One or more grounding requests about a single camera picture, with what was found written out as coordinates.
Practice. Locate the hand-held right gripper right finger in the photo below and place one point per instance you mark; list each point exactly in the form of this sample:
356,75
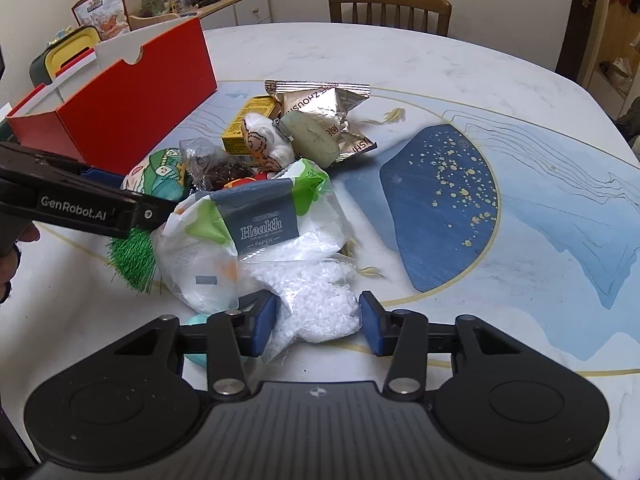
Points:
372,325

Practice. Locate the green patterned pouch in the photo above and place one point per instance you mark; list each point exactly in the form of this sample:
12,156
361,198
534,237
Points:
160,172

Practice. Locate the small red object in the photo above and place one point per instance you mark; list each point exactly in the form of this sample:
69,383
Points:
260,177

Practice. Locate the green tinsel tuft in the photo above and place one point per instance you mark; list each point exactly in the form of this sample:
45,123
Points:
132,260

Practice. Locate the dark cloth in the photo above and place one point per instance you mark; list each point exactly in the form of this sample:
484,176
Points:
631,130

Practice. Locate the wooden shelf unit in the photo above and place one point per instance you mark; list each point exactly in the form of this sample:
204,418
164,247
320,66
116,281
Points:
617,60

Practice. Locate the clear bag of white beads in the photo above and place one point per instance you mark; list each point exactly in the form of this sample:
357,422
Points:
320,305

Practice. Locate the dark wooden door frame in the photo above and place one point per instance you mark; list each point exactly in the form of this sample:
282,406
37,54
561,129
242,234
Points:
582,15

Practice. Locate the person's left hand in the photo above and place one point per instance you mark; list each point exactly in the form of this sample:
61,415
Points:
27,234

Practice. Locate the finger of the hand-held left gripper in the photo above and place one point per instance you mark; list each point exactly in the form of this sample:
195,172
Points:
150,210
105,178

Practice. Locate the silver foil snack bag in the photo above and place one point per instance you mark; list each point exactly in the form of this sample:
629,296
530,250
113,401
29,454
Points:
320,105

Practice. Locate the tissue pack in plastic wrap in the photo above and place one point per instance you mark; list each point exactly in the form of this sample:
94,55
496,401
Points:
265,220

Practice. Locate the printed snack bag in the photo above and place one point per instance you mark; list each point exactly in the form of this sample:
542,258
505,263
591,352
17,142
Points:
102,10

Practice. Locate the white cabinet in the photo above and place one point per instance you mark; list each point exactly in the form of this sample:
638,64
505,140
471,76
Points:
250,7

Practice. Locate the white plush pin badge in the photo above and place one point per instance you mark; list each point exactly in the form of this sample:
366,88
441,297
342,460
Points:
272,135

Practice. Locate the light wooden tray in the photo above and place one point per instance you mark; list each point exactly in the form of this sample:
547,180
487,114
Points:
150,20

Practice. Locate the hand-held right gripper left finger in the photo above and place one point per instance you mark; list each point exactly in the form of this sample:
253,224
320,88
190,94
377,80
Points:
265,322

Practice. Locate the pale green oval case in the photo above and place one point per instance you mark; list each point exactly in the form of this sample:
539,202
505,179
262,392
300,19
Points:
312,140

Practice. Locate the white plastic packet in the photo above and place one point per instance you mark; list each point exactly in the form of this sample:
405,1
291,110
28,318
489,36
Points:
200,280

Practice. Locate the red cardboard box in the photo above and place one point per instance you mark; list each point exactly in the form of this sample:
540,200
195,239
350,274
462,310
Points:
150,100

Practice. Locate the small yellow box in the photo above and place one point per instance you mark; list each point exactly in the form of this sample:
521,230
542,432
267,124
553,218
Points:
235,135

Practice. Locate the yellow black container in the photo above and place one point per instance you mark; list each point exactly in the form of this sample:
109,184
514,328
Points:
65,47

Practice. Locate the clear bag of dark snacks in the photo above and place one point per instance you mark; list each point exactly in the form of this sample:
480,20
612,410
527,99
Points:
220,170

